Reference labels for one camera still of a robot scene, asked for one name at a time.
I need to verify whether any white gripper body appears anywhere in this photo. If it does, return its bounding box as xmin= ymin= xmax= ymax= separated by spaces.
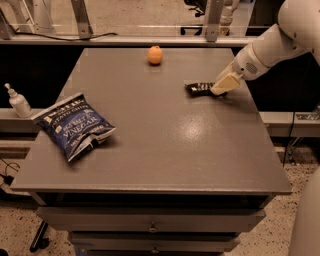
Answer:
xmin=232 ymin=43 xmax=269 ymax=80

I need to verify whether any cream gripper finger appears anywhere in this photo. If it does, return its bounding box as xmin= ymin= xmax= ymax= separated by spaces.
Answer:
xmin=211 ymin=72 xmax=242 ymax=95
xmin=216 ymin=61 xmax=234 ymax=81

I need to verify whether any black rxbar chocolate bar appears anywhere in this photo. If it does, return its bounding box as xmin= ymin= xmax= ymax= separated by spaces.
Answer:
xmin=185 ymin=82 xmax=227 ymax=97

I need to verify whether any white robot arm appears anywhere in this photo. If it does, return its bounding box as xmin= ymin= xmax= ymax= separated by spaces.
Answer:
xmin=211 ymin=0 xmax=320 ymax=95

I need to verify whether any grey metal strut right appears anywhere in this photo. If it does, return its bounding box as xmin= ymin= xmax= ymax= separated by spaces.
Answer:
xmin=204 ymin=0 xmax=223 ymax=42

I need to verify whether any grey metal strut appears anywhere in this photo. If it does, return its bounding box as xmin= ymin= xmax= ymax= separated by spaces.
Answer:
xmin=71 ymin=0 xmax=93 ymax=40
xmin=204 ymin=0 xmax=223 ymax=42

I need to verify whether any orange fruit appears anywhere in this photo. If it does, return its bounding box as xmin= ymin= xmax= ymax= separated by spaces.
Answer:
xmin=147 ymin=46 xmax=163 ymax=65

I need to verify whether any grey drawer cabinet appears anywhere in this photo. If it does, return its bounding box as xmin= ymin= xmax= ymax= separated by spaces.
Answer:
xmin=12 ymin=48 xmax=291 ymax=256

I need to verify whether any grey metal strut left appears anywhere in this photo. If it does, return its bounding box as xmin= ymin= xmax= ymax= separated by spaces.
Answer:
xmin=71 ymin=0 xmax=93 ymax=40

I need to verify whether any blue vinegar chips bag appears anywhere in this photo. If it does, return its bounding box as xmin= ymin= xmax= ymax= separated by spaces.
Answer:
xmin=32 ymin=93 xmax=115 ymax=162

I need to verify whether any white pump bottle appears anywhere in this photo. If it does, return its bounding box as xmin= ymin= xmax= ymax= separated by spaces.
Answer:
xmin=5 ymin=83 xmax=33 ymax=118

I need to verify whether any top drawer with knob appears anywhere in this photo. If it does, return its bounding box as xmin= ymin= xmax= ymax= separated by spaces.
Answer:
xmin=37 ymin=207 xmax=266 ymax=233

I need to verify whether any drawer with knob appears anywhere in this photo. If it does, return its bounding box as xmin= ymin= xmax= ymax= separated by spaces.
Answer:
xmin=69 ymin=232 xmax=240 ymax=253
xmin=37 ymin=207 xmax=266 ymax=233

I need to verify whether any black stand leg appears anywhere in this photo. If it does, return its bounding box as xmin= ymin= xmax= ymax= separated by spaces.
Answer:
xmin=29 ymin=221 xmax=50 ymax=253

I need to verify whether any black cable on ledge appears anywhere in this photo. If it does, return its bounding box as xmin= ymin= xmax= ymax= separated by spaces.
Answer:
xmin=6 ymin=23 xmax=118 ymax=42

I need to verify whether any black cable on floor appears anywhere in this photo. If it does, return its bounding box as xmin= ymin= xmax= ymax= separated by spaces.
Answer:
xmin=0 ymin=157 xmax=21 ymax=189

